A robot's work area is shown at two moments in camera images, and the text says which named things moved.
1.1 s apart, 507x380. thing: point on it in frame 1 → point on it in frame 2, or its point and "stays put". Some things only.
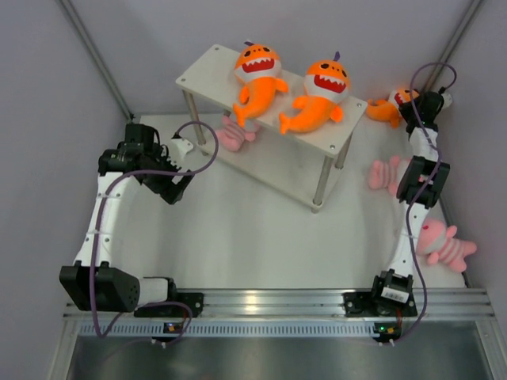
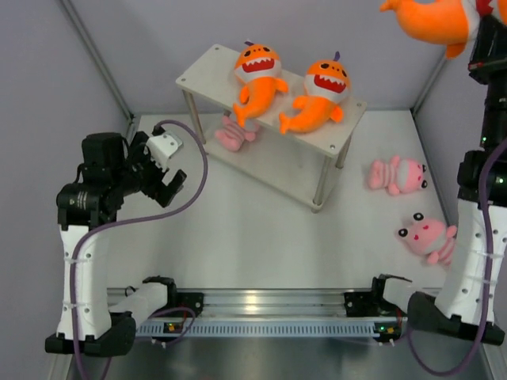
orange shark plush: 388,109 → 451,24
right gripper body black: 409,112 → 489,69
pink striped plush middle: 387,176 stays put
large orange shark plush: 326,84 stays put
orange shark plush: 257,66 stays put
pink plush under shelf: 232,135 stays put
